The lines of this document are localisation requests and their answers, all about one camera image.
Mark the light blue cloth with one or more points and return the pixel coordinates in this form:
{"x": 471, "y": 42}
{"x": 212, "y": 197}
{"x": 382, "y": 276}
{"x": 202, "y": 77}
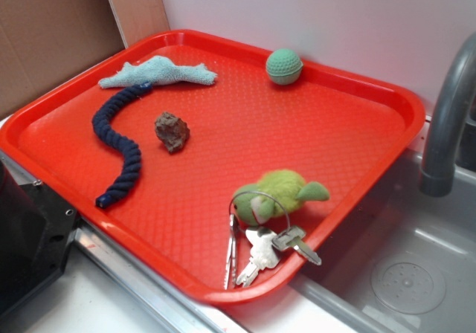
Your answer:
{"x": 159, "y": 70}

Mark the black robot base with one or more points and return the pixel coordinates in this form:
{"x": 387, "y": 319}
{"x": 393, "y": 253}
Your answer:
{"x": 37, "y": 229}

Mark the red plastic tray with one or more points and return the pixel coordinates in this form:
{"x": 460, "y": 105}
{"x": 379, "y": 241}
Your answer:
{"x": 331, "y": 126}

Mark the green plush toy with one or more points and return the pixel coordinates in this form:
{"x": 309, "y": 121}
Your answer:
{"x": 277, "y": 193}

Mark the brown rock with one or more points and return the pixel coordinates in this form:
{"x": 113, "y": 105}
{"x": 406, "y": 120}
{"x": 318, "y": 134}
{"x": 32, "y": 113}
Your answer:
{"x": 172, "y": 131}

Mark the green golf ball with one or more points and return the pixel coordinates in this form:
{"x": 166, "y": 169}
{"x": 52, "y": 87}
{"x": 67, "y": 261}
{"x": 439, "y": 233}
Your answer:
{"x": 284, "y": 66}

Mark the small grey key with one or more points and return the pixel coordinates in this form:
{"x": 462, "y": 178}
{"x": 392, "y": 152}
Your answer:
{"x": 292, "y": 238}

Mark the large silver key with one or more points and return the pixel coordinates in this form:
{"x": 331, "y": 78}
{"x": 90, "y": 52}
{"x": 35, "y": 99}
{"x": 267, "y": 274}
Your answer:
{"x": 262, "y": 255}

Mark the thin silver key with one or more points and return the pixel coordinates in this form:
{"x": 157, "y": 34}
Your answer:
{"x": 231, "y": 258}

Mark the grey faucet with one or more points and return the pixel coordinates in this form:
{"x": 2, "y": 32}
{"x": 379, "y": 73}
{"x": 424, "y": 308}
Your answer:
{"x": 451, "y": 136}

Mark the grey sink basin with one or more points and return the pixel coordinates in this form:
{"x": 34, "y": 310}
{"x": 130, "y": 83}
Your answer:
{"x": 396, "y": 218}

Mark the round sink drain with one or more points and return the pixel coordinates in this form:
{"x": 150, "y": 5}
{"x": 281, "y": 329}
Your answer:
{"x": 408, "y": 284}

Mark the brown cardboard sheet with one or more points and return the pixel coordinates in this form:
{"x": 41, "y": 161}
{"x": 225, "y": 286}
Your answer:
{"x": 46, "y": 42}

